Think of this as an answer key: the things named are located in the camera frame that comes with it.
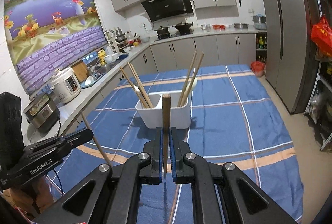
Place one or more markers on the stack of white bowls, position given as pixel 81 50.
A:
pixel 110 58

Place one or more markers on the wooden chopstick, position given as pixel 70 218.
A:
pixel 190 70
pixel 129 79
pixel 137 78
pixel 196 70
pixel 102 150

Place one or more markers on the white dish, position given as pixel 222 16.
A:
pixel 89 81

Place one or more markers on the white rice cooker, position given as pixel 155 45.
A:
pixel 66 86

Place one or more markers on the group of bottles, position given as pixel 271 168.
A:
pixel 261 43

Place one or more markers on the wooden kitchen rack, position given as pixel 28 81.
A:
pixel 114 41

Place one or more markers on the silver electric pressure cooker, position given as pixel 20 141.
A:
pixel 41 115

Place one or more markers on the steel sink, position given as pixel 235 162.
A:
pixel 106 68

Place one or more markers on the black range hood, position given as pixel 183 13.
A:
pixel 168 7

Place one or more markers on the white metal shelf rack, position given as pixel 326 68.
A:
pixel 324 99

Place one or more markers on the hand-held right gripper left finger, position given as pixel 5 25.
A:
pixel 159 156

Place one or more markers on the grey base cabinets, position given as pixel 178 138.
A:
pixel 205 50

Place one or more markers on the black lidded pot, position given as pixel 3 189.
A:
pixel 162 31

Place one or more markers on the red gift bag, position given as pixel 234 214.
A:
pixel 321 34

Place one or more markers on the wooden cutting board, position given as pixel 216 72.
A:
pixel 79 72

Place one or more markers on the steel lidded pot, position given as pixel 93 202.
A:
pixel 241 25

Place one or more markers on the printed window blind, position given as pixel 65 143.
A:
pixel 51 31

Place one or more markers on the white plastic spoon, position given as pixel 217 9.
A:
pixel 138 90

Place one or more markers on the yellow oil bottle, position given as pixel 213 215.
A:
pixel 102 56

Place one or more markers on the red trash bin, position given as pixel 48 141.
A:
pixel 258 68

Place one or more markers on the seasoning jars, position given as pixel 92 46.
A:
pixel 205 27

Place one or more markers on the black wok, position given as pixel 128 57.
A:
pixel 183 25

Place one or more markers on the white utensil holder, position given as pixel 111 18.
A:
pixel 150 117

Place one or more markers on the steel bowl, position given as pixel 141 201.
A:
pixel 145 39

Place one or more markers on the grey refrigerator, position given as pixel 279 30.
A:
pixel 285 44

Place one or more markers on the dark blue cloth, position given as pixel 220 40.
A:
pixel 123 56

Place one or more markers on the cream spoon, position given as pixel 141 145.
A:
pixel 193 83

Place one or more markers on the person's left hand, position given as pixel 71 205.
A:
pixel 28 198

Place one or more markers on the steel steamer pot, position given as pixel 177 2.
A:
pixel 259 22

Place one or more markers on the blue plaid tablecloth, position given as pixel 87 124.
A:
pixel 233 122

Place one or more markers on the steel faucet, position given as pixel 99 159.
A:
pixel 98 64

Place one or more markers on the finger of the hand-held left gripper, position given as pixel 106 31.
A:
pixel 72 139

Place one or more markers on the black gas stove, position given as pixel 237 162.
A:
pixel 173 35

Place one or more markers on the red containers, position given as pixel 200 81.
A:
pixel 218 27

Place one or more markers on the small grey wall cabinet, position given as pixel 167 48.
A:
pixel 215 2

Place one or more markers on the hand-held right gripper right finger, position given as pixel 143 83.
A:
pixel 173 156

